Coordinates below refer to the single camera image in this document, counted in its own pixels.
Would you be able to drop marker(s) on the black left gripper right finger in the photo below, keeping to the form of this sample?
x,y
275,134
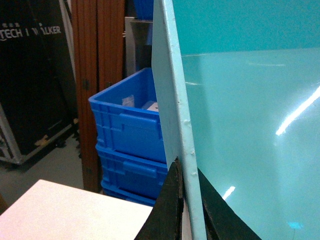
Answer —
x,y
221,222

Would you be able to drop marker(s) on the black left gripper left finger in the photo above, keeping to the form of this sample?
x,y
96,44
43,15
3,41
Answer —
x,y
165,220

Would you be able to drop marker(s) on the teal plastic bin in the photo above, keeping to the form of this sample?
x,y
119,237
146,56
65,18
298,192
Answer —
x,y
238,88

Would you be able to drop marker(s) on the blue ribbed crate lower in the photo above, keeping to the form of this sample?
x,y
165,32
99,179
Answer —
x,y
131,178

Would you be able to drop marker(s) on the blue ribbed crate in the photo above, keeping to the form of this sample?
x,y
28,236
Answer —
x,y
131,178
124,121

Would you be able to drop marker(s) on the blue ribbed crate upper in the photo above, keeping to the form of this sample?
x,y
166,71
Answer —
x,y
124,121

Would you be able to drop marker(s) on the black flight case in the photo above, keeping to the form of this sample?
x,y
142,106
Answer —
x,y
37,77

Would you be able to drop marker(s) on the brown wooden door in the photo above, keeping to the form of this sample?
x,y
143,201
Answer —
x,y
98,27

